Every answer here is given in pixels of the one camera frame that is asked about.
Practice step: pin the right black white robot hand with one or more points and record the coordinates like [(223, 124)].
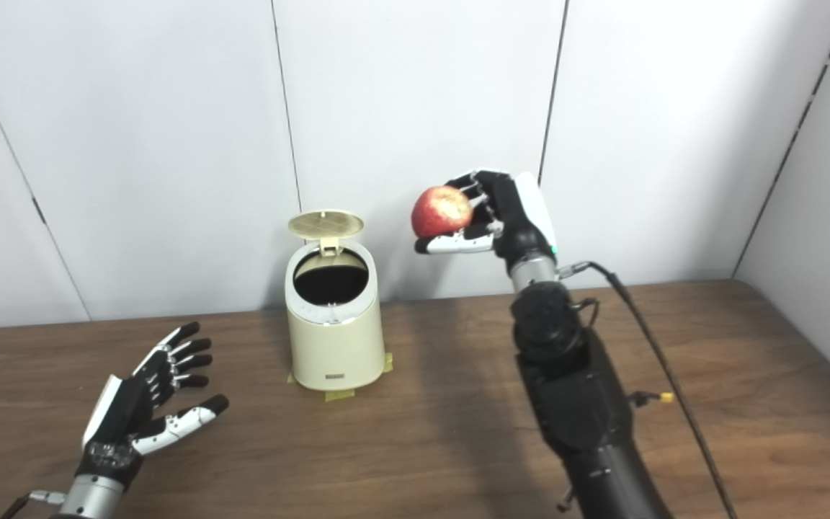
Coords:
[(519, 216)]

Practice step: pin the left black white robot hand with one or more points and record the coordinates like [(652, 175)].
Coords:
[(123, 422)]

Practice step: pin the red apple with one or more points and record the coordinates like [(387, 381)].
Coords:
[(440, 213)]

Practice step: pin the cream round bin lid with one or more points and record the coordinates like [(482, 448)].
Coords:
[(326, 225)]

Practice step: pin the cream-colored bin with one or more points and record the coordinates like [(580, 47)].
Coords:
[(336, 339)]

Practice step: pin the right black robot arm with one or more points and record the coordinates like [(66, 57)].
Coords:
[(581, 404)]

